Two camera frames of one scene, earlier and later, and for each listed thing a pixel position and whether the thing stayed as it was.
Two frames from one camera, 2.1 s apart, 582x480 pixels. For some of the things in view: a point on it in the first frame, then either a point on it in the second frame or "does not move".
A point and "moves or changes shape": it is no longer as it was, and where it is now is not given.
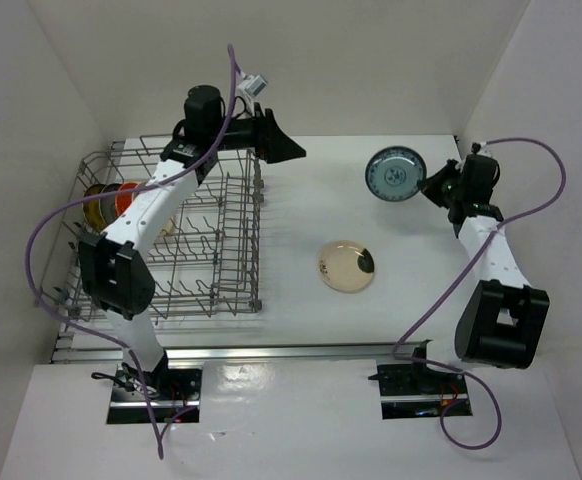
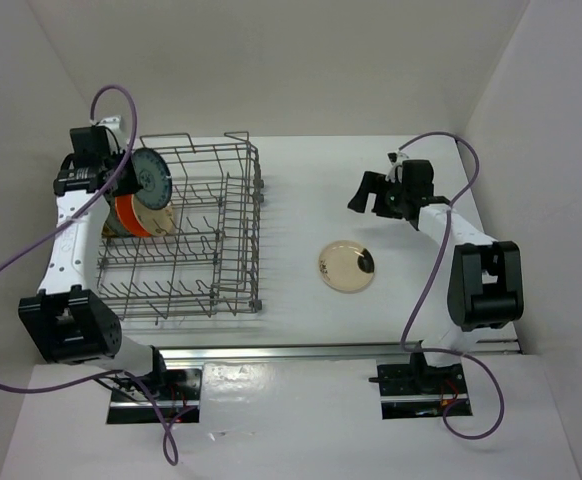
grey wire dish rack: [207, 260] does not move
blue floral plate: [395, 174] moves or changes shape
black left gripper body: [238, 134] to [127, 181]
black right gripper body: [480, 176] to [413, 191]
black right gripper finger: [443, 186] to [368, 185]
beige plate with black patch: [346, 266] does not move
